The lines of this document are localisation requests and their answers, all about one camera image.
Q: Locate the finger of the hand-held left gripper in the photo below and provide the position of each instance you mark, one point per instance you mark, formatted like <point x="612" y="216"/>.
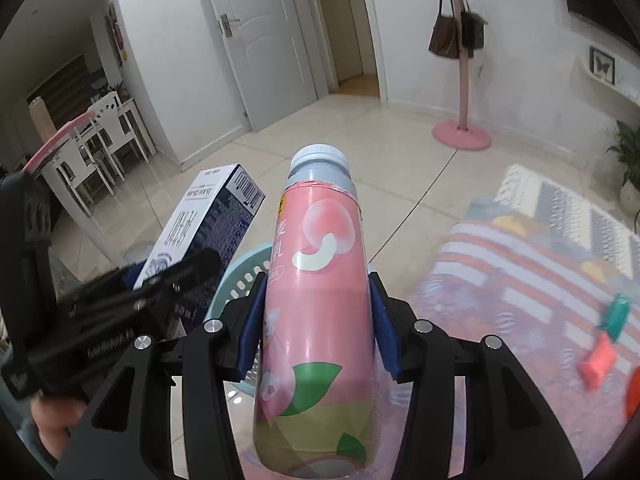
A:
<point x="165" y="295"/>
<point x="132" y="274"/>

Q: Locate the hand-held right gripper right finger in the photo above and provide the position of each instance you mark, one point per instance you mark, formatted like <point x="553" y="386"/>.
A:
<point x="385" y="330"/>

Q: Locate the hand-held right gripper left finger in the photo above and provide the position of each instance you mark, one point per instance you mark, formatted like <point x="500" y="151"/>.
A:
<point x="250" y="330"/>

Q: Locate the teal plastic basket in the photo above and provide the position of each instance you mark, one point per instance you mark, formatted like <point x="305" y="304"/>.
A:
<point x="245" y="270"/>

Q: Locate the pink peach drink bottle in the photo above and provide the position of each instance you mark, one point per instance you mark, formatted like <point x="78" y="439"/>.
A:
<point x="315" y="310"/>

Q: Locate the blue white milk carton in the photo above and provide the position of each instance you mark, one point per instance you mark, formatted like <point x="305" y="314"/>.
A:
<point x="205" y="215"/>

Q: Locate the person's left hand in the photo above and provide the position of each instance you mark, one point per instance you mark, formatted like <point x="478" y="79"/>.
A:
<point x="57" y="420"/>

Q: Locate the white table with pink edge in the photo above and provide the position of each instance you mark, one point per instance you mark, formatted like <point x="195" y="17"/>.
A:
<point x="60" y="160"/>

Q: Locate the pink patterned blanket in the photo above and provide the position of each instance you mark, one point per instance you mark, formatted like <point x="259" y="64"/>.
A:
<point x="500" y="340"/>

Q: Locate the white dining chair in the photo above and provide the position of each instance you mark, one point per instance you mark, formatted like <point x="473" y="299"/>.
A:
<point x="117" y="125"/>

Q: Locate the window blind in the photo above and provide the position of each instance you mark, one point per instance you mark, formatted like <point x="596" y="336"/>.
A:
<point x="65" y="90"/>

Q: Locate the grey white striped rug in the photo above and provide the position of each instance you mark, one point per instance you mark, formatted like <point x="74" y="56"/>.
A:
<point x="565" y="215"/>

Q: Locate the pink coat rack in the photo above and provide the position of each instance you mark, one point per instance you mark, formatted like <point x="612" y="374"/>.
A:
<point x="462" y="130"/>

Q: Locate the coral red packet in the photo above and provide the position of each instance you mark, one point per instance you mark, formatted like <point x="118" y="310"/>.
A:
<point x="597" y="362"/>

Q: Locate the teal packet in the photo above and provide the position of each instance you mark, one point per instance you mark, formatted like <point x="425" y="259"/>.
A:
<point x="614" y="317"/>

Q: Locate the white door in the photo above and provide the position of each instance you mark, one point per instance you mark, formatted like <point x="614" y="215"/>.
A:
<point x="260" y="50"/>

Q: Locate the potted green plant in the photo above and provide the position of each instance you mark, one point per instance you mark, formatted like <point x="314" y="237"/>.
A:
<point x="627" y="160"/>

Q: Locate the brown handbag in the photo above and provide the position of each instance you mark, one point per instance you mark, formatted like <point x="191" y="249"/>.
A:
<point x="444" y="35"/>

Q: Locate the dark green handbag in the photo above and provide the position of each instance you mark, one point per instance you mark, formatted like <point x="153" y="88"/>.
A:
<point x="472" y="30"/>

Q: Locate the framed butterfly picture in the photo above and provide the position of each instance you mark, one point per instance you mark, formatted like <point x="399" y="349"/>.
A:
<point x="602" y="64"/>

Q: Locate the wall pictures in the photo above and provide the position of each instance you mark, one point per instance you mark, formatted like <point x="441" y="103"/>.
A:
<point x="116" y="32"/>

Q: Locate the curved white wall shelf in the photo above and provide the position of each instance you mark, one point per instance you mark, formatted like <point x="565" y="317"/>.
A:
<point x="600" y="92"/>

